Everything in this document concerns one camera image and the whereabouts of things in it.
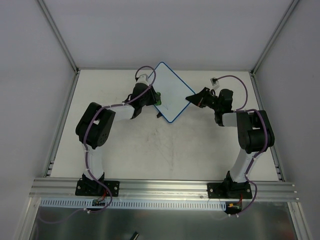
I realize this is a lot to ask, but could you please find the white slotted cable duct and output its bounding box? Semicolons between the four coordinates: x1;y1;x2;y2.
39;198;227;211

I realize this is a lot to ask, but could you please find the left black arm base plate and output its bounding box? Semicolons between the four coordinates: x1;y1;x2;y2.
75;178;120;197

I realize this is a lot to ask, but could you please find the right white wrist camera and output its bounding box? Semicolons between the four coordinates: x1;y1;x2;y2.
210;77;220;91

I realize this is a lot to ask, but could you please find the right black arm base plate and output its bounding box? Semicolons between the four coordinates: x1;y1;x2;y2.
206;181;253;200

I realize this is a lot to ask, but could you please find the left aluminium frame post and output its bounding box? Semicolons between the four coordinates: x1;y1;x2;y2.
36;0;80;75

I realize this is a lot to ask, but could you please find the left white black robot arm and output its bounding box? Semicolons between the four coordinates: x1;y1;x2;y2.
75;83;161;196

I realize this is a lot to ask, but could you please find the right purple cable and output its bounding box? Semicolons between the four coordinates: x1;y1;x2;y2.
216;74;271;219

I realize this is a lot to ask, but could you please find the blue-framed whiteboard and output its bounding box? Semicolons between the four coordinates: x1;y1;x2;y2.
148;61;196;124

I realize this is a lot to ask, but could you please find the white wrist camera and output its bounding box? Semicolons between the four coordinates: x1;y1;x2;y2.
136;74;149;86
210;77;220;91

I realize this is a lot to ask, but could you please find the aluminium frame post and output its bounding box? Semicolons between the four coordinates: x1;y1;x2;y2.
36;0;80;75
250;0;300;77

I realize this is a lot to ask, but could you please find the green bone-shaped eraser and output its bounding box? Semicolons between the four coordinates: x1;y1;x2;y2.
154;92;162;106

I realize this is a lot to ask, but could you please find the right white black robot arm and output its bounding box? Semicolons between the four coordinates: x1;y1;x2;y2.
185;87;275;199

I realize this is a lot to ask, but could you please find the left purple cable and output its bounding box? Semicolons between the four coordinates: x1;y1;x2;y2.
37;65;157;224

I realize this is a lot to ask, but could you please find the right aluminium frame post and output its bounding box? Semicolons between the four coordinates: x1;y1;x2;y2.
250;0;300;77

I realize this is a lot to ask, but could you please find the aluminium mounting rail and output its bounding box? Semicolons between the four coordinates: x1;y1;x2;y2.
29;177;300;202

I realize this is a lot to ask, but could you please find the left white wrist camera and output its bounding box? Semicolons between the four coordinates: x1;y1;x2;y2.
136;74;149;86

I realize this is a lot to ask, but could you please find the purple cable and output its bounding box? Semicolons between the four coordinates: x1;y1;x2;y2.
37;65;157;224
216;74;271;219

